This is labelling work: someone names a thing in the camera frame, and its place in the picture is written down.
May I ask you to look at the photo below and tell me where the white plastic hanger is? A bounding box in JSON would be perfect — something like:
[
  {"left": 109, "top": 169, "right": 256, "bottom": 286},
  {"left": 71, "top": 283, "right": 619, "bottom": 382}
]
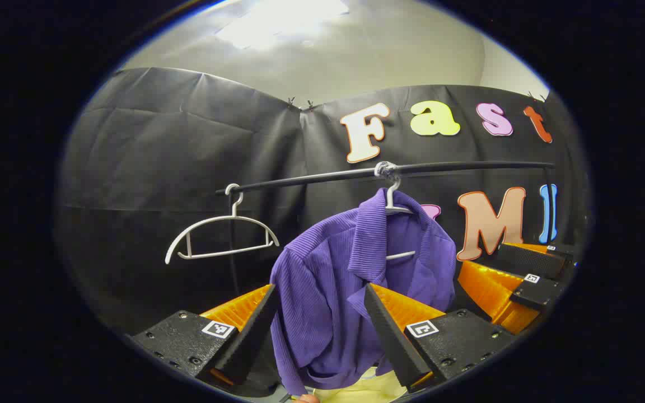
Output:
[
  {"left": 375, "top": 161, "right": 417, "bottom": 261},
  {"left": 165, "top": 184, "right": 280, "bottom": 265}
]

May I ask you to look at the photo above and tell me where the purple knit garment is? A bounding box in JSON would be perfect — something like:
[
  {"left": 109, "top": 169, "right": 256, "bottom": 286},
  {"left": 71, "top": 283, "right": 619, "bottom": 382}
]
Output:
[{"left": 269, "top": 188, "right": 457, "bottom": 397}]

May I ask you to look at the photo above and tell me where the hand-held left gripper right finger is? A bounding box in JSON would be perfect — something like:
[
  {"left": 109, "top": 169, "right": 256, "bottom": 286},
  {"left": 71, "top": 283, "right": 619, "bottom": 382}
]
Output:
[{"left": 363, "top": 283, "right": 517, "bottom": 394}]

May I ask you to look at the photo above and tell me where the black clothes rack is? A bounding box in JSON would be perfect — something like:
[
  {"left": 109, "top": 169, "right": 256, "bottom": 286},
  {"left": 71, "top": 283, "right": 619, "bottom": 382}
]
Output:
[{"left": 216, "top": 161, "right": 558, "bottom": 297}]

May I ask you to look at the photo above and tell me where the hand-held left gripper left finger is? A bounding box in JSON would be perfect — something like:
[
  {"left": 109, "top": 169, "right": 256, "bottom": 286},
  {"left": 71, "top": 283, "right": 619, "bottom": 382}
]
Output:
[{"left": 132, "top": 284, "right": 280, "bottom": 387}]

